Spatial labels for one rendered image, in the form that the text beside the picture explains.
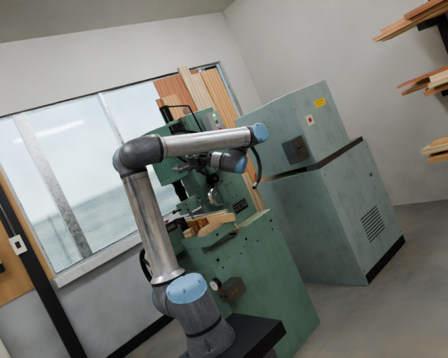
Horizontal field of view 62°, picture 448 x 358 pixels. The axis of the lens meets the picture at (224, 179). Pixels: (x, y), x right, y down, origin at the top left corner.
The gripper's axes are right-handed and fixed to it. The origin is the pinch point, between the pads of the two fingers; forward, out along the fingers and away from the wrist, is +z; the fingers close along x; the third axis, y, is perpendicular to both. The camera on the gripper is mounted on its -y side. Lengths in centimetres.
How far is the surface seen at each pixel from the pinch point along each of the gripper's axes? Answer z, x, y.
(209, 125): -5.7, -33.5, -15.1
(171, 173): 6.8, 1.8, -15.5
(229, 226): -30.2, 21.5, -26.7
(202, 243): -20.0, 35.3, -22.4
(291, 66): -25, -215, -140
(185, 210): -2.6, 15.5, -31.1
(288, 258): -61, 19, -71
